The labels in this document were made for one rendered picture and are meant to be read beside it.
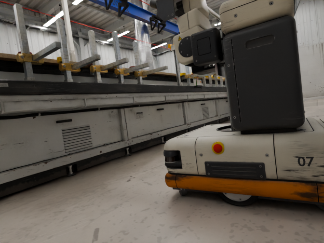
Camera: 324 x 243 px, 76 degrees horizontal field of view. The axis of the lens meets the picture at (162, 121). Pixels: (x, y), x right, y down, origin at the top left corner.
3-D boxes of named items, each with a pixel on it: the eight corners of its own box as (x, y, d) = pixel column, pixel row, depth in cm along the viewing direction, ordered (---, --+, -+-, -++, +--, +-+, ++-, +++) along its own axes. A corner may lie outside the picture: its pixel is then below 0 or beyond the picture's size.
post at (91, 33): (102, 90, 167) (94, 30, 164) (99, 90, 164) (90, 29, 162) (100, 91, 169) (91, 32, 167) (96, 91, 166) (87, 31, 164)
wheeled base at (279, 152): (322, 158, 117) (318, 114, 116) (349, 213, 63) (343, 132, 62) (208, 157, 153) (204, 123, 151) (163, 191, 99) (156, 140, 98)
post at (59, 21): (73, 87, 147) (62, 18, 144) (68, 87, 144) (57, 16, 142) (70, 87, 149) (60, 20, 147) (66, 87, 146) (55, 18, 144)
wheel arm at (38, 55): (62, 49, 112) (60, 41, 111) (56, 48, 109) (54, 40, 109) (29, 67, 138) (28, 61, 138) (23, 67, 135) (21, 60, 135)
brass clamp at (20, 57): (44, 62, 131) (43, 55, 131) (20, 60, 120) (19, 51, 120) (40, 65, 135) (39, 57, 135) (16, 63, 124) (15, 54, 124)
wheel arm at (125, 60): (129, 63, 152) (128, 57, 151) (126, 62, 149) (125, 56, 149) (93, 75, 178) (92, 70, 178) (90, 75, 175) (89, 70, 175)
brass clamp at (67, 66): (81, 71, 151) (80, 64, 151) (63, 69, 141) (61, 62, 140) (76, 73, 155) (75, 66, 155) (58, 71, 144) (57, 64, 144)
